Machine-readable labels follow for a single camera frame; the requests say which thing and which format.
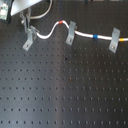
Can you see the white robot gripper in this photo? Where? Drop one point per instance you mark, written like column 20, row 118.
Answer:
column 19, row 6

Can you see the green circuit board box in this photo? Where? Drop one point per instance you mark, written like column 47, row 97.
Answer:
column 5, row 8

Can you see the left grey metal cable clip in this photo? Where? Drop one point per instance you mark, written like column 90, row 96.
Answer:
column 31, row 36

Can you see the grey metal cable clip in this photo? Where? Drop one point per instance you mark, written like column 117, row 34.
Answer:
column 114, row 41
column 71, row 33
column 31, row 36

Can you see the right grey metal cable clip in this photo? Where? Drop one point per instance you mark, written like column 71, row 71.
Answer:
column 114, row 41

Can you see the middle grey metal cable clip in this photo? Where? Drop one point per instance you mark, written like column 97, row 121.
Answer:
column 71, row 33

